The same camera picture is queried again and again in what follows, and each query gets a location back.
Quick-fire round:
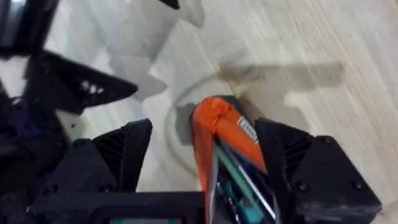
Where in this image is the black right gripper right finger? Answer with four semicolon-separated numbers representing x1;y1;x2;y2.
254;117;383;224

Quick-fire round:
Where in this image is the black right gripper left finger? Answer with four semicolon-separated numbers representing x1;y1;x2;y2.
29;118;154;215

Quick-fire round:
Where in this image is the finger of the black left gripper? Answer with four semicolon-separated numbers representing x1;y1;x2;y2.
157;0;181;11

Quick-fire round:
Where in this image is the orange zip bag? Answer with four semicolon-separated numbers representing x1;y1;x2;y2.
190;95;282;224

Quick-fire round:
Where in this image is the black upright wrist plate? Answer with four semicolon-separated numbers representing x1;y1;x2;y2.
0;0;60;59

